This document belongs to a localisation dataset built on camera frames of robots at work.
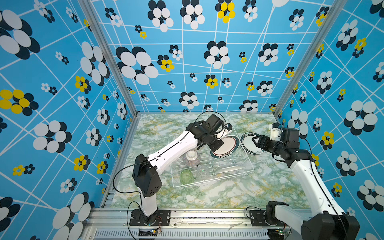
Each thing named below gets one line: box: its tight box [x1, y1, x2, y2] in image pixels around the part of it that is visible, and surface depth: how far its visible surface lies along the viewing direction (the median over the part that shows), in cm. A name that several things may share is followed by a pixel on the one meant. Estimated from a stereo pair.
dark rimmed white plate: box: [210, 135, 241, 159], surface depth 84 cm
